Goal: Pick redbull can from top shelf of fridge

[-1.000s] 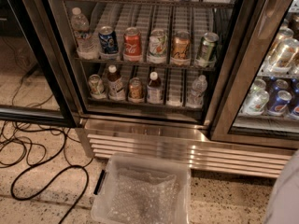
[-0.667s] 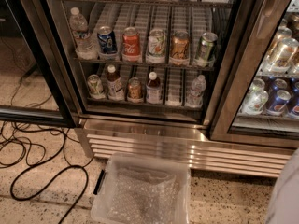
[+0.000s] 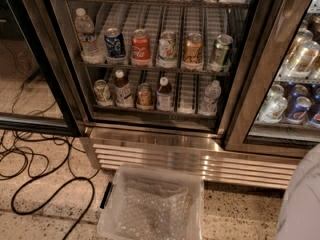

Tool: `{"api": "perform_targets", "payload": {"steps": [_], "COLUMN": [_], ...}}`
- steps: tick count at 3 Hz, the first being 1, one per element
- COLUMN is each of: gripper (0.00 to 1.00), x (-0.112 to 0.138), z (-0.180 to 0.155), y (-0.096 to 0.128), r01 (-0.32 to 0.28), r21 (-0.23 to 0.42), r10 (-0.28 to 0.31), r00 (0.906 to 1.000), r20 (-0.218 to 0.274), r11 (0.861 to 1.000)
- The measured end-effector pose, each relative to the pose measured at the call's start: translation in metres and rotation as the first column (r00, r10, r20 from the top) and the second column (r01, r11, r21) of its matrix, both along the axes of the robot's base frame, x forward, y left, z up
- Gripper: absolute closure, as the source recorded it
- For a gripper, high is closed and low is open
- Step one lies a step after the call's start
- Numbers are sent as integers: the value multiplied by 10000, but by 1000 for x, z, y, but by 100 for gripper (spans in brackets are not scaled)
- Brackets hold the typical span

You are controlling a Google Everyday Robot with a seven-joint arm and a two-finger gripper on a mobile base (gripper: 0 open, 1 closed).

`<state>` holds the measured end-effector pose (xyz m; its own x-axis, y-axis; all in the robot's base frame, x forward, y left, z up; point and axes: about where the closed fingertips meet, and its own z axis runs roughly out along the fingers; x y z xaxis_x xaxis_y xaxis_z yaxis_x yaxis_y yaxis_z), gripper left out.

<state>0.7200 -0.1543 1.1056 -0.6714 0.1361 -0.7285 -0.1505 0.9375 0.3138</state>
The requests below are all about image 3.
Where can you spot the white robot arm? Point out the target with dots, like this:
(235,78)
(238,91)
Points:
(299,217)

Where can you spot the gold can bottom shelf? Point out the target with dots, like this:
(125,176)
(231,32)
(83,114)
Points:
(144,97)

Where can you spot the clear water bottle bottom shelf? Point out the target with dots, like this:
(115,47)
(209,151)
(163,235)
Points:
(208,103)

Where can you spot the clear water bottle shelf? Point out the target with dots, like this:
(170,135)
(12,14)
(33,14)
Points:
(91,52)
(208,103)

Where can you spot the white green 7up can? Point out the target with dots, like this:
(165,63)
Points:
(167,50)

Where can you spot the white green can bottom shelf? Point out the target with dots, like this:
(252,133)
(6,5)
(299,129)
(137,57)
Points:
(102,93)

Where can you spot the stainless steel display fridge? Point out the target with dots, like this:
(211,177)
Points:
(182,138)

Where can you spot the orange gold soda can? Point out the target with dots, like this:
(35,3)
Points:
(192,52)

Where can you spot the red coca cola can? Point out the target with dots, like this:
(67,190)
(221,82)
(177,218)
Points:
(141,52)

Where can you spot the blue pepsi can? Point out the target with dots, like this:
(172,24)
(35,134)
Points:
(115,45)

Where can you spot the green soda can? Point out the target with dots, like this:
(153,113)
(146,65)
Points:
(221,52)

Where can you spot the clear water bottle middle shelf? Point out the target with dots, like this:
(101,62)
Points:
(91,52)

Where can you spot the white green can right door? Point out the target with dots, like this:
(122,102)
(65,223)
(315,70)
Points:
(274,105)

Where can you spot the open glass fridge door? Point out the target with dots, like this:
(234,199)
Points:
(36,94)

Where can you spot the blue pepsi can right door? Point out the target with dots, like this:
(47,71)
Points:
(297,109)

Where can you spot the silver gold can right door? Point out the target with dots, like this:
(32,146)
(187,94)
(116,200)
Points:
(301,59)

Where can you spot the brown tea bottle middle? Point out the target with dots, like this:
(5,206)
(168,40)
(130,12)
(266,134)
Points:
(164,95)

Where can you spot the brown tea bottle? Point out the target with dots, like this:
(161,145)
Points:
(124,96)
(164,95)

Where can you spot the brown tea bottle left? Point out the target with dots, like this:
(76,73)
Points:
(124,96)

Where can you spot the clear plastic storage bin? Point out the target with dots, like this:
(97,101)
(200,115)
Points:
(113,201)

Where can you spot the bubble wrap sheet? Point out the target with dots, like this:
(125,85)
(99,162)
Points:
(154,211)

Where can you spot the closed right glass door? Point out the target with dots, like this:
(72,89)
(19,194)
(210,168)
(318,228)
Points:
(294,22)

